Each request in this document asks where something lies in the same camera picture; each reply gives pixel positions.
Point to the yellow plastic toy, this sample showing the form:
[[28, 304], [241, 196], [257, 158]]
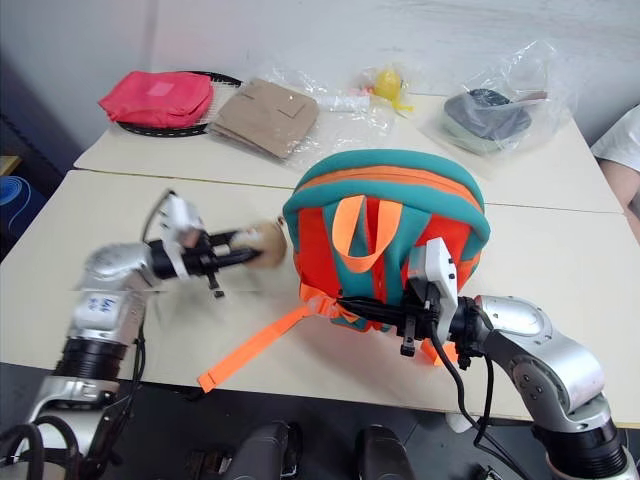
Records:
[[389, 85]]

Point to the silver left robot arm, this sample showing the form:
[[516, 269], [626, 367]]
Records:
[[105, 300]]

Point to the clear plastic bag with toy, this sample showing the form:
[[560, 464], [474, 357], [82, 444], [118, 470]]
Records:
[[350, 122]]

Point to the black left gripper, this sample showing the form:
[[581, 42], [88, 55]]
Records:
[[200, 259]]

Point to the large clear plastic bag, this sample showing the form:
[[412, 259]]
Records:
[[545, 75]]

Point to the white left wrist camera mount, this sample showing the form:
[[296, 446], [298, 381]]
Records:
[[182, 217]]

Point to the small tan round object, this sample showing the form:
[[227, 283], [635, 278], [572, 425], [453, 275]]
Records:
[[272, 245]]

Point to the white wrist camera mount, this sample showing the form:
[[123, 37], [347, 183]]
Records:
[[182, 217], [440, 270]]

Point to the dark rounded shape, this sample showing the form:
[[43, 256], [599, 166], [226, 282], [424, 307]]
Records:
[[265, 450], [382, 452]]

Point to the dark grey and green bundle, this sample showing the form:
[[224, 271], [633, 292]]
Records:
[[487, 117]]

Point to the white rounded object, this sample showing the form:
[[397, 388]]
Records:
[[457, 422]]

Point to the folded brown paper bags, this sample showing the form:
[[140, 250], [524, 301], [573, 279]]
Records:
[[265, 117]]

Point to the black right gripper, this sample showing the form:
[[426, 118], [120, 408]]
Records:
[[417, 322]]

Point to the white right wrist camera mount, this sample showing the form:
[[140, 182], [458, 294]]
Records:
[[440, 270]]

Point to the orange and teal backpack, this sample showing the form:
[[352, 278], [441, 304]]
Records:
[[360, 175]]

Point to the pink fabric pouch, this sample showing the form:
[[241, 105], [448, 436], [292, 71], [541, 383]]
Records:
[[155, 100]]

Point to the person in white shirt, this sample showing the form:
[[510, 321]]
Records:
[[620, 140]]

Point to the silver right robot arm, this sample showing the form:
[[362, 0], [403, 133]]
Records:
[[540, 340]]

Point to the blue round object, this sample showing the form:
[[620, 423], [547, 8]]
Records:
[[12, 200]]

